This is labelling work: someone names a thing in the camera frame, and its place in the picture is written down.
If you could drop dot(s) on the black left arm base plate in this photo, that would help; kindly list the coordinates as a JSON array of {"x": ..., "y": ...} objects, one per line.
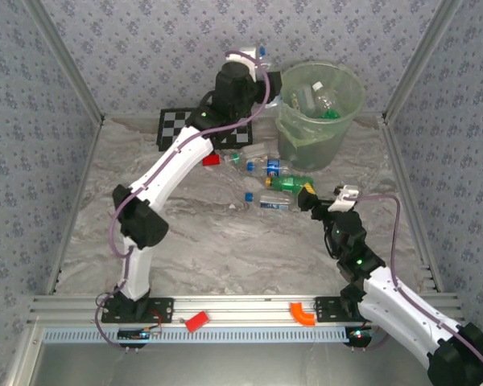
[{"x": 161, "y": 309}]

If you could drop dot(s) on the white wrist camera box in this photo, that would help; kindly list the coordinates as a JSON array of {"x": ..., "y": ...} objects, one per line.
[
  {"x": 344, "y": 199},
  {"x": 247, "y": 54}
]

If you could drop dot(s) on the black white checkerboard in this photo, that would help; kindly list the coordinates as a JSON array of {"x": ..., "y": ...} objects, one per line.
[{"x": 173, "y": 128}]

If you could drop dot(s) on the green translucent bin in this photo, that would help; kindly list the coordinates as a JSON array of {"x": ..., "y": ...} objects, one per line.
[{"x": 318, "y": 157}]

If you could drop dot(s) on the grey metal sheet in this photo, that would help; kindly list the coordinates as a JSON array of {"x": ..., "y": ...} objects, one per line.
[{"x": 225, "y": 366}]

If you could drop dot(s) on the long aluminium base rail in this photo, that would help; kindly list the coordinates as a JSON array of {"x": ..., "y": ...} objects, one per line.
[{"x": 245, "y": 307}]

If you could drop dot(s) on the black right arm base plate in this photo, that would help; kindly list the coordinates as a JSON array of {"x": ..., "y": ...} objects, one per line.
[{"x": 328, "y": 309}]

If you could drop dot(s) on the clear bottle white cap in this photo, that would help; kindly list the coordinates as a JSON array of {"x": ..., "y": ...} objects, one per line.
[{"x": 325, "y": 96}]

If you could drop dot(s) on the green plastic bottle orange cap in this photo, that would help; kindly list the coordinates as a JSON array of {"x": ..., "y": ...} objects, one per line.
[
  {"x": 331, "y": 114},
  {"x": 287, "y": 183}
]

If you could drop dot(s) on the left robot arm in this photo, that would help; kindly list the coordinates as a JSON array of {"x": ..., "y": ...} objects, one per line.
[{"x": 177, "y": 161}]

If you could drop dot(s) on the small red block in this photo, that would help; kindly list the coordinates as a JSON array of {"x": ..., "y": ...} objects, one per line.
[{"x": 211, "y": 160}]

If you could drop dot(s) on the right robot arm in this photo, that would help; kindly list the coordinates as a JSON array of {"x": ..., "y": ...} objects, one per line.
[{"x": 406, "y": 313}]

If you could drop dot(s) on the aluminium side rail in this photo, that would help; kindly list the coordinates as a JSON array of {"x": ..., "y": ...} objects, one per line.
[
  {"x": 74, "y": 205},
  {"x": 410, "y": 205}
]

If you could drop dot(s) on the square clear bottle blue cap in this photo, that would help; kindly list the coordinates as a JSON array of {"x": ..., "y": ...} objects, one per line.
[{"x": 273, "y": 201}]

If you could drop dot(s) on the orange elbow pipe piece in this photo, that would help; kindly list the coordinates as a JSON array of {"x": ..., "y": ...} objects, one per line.
[{"x": 302, "y": 315}]

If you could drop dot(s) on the clear rectangular plastic container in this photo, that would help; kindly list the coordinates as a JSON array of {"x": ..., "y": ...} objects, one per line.
[{"x": 304, "y": 96}]

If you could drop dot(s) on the flat red block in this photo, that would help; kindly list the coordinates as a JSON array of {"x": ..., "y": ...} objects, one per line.
[{"x": 197, "y": 321}]

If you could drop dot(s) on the clear plastic bottle green cap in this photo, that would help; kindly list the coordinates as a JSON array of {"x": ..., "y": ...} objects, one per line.
[{"x": 257, "y": 150}]

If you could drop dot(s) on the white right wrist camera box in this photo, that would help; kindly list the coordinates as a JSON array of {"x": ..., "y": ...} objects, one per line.
[{"x": 344, "y": 199}]

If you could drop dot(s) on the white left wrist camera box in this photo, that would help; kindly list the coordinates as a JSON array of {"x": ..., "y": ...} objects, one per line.
[{"x": 247, "y": 54}]

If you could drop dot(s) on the aluminium corner post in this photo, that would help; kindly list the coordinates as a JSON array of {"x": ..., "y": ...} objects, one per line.
[
  {"x": 64, "y": 60},
  {"x": 422, "y": 60}
]

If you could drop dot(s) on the small circuit board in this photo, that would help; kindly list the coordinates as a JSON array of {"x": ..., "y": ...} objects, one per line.
[
  {"x": 359, "y": 335},
  {"x": 133, "y": 334}
]

